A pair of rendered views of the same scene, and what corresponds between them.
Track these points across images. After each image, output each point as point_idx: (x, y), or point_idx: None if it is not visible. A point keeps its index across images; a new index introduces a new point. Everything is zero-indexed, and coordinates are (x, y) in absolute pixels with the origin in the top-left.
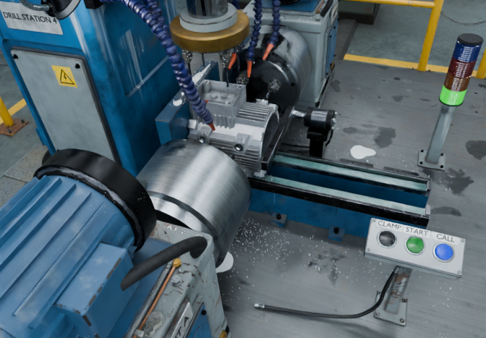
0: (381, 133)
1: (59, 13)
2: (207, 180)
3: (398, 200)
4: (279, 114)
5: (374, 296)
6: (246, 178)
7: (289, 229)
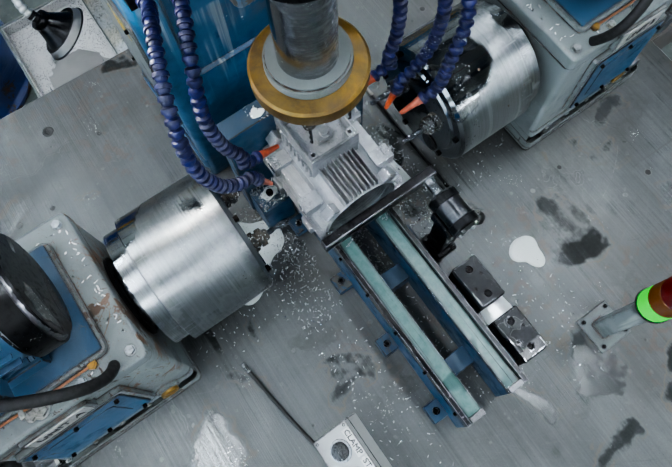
0: (583, 239)
1: (47, 50)
2: (198, 271)
3: (480, 365)
4: (434, 150)
5: None
6: (262, 274)
7: (344, 301)
